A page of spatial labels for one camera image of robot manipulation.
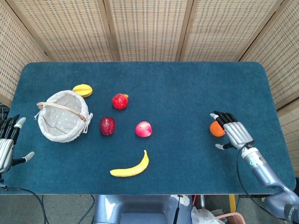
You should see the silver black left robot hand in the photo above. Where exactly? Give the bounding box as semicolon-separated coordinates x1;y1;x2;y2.
0;114;35;175

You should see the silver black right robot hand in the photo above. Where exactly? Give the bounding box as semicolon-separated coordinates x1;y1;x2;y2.
209;110;255;151

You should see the orange fruit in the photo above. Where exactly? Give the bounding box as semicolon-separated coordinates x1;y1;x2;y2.
209;121;226;137

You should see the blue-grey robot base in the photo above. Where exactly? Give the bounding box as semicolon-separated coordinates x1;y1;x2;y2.
93;195;194;224

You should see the wicker basket with white liner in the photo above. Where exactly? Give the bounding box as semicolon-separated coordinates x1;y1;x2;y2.
34;90;93;143

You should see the woven folding screen panel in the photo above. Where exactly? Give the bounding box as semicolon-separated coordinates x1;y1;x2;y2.
98;0;194;63
238;0;299;110
277;100;299;178
0;0;50;108
175;0;292;63
4;0;120;63

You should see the dark teal table mat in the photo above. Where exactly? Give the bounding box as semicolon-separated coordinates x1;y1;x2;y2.
0;61;297;196

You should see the pink plastic bin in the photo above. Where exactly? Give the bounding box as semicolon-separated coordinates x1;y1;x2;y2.
216;211;246;224

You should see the white plastic bag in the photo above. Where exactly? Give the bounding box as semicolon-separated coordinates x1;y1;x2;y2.
191;206;226;224

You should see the pink red peach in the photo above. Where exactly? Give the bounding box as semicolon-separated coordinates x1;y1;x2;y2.
135;121;153;138

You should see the thin black rod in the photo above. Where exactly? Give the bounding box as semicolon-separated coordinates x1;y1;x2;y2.
174;195;182;224

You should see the yellow starfruit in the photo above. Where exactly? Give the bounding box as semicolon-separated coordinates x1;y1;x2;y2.
72;84;93;98

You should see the dark red mango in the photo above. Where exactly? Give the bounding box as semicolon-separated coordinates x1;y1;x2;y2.
100;116;116;136

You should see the yellow banana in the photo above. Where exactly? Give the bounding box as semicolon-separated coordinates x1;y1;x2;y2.
109;149;150;178

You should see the red pomegranate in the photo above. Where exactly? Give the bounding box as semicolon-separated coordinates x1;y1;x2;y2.
112;93;129;111

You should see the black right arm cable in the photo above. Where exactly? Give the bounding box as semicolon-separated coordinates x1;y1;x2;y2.
235;143;289;221

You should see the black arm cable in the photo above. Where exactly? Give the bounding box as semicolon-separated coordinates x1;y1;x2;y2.
0;185;49;224
235;143;289;221

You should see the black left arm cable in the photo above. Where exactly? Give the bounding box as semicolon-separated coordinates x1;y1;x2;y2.
0;185;49;224

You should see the blue floor cable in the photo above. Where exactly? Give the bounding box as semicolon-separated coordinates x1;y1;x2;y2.
41;195;96;224

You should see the yellow post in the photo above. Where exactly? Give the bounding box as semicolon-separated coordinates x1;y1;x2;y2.
228;195;236;212

